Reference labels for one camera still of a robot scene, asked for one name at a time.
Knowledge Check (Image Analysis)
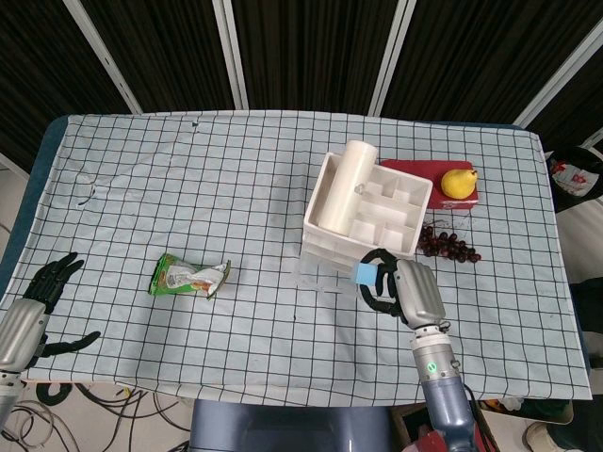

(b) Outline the dark red grape bunch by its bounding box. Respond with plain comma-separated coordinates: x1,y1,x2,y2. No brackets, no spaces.
416,224,483,265

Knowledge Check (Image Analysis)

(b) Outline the white shoe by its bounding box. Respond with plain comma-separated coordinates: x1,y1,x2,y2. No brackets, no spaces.
524,420,562,449

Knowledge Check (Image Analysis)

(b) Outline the red flat box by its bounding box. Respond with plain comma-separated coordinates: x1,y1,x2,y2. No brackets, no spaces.
380,158,482,210

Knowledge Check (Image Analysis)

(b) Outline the clear plastic container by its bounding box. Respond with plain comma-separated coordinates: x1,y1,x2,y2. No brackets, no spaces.
292,248,378,297

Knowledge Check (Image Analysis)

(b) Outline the yellow pear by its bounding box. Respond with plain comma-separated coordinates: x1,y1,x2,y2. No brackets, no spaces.
440,168,480,200

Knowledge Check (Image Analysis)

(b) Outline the blue-grey robot torso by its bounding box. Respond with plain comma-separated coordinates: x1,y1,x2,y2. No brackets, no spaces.
189,398,397,452

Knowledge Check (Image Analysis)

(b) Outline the black bag with red print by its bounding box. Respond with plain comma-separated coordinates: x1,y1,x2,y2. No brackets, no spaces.
545,145,603,214

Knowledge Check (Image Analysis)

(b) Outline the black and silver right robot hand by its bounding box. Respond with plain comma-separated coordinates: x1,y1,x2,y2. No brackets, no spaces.
355,247,449,331

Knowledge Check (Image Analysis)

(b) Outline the tangle of floor cables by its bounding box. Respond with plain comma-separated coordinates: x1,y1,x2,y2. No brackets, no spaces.
0,381,192,452

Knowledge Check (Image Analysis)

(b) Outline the white partition post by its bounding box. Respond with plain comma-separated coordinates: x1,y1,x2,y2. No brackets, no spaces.
211,0,250,111
367,0,416,117
63,0,143,115
513,17,603,129

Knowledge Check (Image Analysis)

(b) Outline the crumpled green snack bag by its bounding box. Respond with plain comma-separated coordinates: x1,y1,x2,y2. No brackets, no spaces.
149,251,233,301

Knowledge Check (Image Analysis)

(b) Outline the white compartment organizer tray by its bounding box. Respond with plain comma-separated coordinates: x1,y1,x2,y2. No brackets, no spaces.
301,151,433,277

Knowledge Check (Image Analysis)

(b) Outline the white plastic tube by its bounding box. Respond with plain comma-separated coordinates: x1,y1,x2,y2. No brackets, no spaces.
316,139,379,235

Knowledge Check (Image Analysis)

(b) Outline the light blue block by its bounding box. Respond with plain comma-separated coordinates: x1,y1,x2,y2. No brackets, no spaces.
350,263,379,287

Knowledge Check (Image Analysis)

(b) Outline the blue table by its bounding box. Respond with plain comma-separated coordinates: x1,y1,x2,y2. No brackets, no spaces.
0,115,593,373

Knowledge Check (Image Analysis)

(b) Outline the white black checked tablecloth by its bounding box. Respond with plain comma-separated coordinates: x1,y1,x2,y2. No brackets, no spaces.
0,110,593,407

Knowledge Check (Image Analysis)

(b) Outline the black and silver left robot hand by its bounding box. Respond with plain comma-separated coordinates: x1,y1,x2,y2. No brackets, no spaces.
0,251,102,372

